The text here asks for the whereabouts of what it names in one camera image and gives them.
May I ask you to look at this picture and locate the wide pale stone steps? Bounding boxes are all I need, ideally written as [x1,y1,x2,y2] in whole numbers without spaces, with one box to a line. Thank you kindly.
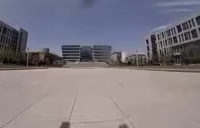
[61,61,111,69]

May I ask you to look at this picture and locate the low brown building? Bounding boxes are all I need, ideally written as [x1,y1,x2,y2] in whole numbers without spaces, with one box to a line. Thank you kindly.
[28,47,62,66]

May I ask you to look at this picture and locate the white building with dark windows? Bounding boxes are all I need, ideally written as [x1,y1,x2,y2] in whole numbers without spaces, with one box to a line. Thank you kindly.
[144,9,200,66]

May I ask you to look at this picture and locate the low raised kerb bed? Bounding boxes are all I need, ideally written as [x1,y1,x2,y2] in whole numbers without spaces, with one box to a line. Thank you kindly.
[0,64,51,72]
[110,64,200,74]

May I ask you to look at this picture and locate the glass building with white bands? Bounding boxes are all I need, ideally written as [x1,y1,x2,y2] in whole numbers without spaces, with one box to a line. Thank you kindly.
[60,44,113,63]

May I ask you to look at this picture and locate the low pale building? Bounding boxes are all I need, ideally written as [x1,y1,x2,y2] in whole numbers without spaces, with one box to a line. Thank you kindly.
[109,50,148,66]

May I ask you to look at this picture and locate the robot's own part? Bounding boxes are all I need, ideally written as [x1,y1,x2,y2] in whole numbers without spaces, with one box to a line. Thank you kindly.
[59,121,71,128]
[118,123,129,128]

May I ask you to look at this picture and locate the pale concrete slab plaza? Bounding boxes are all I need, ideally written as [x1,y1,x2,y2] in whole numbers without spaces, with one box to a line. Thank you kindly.
[0,67,200,128]

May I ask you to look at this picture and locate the row of trees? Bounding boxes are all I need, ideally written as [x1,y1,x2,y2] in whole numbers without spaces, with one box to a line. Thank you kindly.
[151,39,200,66]
[0,49,29,66]

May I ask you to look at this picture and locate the dark grey office building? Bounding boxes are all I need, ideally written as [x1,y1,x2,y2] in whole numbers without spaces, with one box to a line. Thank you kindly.
[0,13,29,65]

